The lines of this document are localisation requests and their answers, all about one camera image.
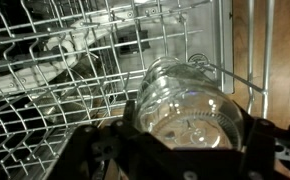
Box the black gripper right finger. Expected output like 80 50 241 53
240 109 290 180

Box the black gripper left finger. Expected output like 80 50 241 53
46 99 186 180

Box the clear glass jar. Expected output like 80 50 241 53
134 56 246 152

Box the grey dishwasher door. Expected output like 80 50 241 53
116 0 235 95

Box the black detergent dispenser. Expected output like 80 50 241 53
117 29 150 56

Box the round door vent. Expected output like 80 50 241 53
187 52 212 67

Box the wire dishwasher rack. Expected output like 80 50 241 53
0 0 277 180

